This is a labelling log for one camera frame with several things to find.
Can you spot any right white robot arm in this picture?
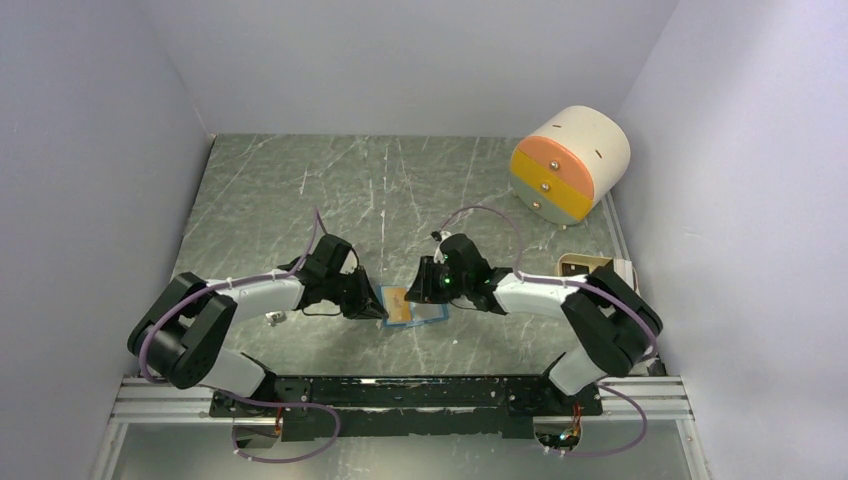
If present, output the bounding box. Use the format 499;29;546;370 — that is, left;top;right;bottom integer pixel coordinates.
405;234;663;414

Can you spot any beige oval tray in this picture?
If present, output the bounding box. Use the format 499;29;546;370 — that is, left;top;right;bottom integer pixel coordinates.
556;253;640;293

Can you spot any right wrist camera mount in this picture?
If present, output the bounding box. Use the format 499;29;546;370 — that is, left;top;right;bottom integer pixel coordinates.
431;230;452;263

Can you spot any blue card holder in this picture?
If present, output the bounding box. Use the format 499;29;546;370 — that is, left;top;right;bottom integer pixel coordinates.
378;286;449;328

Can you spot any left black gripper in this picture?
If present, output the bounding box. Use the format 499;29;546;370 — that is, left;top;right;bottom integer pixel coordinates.
325;265;389;320

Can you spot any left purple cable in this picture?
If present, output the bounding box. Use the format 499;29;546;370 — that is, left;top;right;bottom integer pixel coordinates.
139;207;342;465

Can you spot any small white plastic piece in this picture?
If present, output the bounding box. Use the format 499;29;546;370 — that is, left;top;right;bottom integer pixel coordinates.
265;311;287;327

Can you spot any beige cylindrical drawer box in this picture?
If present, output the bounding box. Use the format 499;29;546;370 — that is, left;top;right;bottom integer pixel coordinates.
509;105;631;228

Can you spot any aluminium rail frame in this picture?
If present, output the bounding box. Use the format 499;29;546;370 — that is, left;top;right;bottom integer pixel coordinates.
109;198;697;425

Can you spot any orange credit card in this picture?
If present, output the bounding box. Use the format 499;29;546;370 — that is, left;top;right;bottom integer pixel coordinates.
381;286;413;326

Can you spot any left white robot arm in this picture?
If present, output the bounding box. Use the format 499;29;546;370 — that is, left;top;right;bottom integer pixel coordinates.
127;234;387;416

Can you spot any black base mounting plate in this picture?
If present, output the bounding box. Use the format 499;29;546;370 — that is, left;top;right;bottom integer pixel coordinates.
209;374;603;442

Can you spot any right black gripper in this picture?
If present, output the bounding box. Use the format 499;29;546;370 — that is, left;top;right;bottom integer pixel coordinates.
404;255;471;304

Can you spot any purple cable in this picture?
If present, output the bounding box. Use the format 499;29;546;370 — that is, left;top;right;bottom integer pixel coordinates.
430;205;658;460
139;207;342;465

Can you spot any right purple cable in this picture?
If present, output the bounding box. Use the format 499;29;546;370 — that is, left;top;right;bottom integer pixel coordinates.
430;205;658;460

